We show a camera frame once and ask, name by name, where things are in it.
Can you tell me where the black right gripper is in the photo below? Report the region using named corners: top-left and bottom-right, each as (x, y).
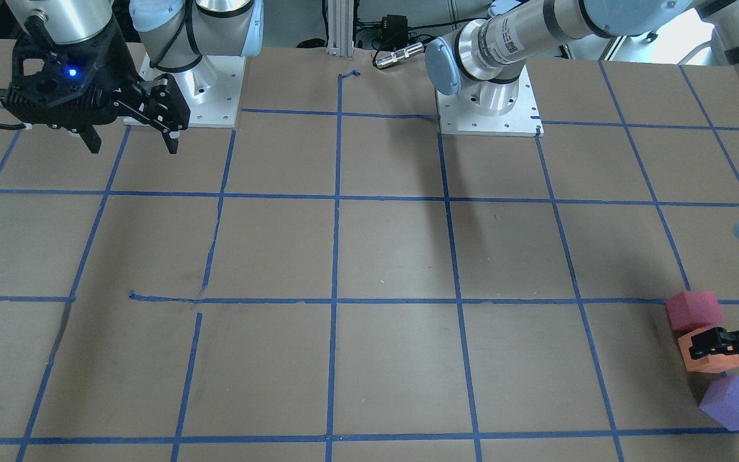
top-left (4, 13), bottom-right (191, 155)

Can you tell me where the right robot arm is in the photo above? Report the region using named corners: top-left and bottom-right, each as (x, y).
top-left (2, 1), bottom-right (264, 154)

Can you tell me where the purple foam cube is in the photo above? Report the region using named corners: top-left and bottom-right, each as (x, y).
top-left (699, 375), bottom-right (739, 432)

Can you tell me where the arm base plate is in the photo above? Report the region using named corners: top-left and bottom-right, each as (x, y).
top-left (162, 51), bottom-right (248, 128)
top-left (435, 67), bottom-right (545, 137)

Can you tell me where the aluminium frame post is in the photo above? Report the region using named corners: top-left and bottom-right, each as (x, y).
top-left (324, 0), bottom-right (357, 60)

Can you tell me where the red foam cube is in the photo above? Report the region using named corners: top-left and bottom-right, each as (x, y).
top-left (665, 291), bottom-right (724, 332)

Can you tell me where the orange foam cube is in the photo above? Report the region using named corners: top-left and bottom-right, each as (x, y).
top-left (677, 328), bottom-right (739, 373)

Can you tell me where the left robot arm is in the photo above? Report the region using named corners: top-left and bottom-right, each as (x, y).
top-left (425, 1), bottom-right (739, 359)

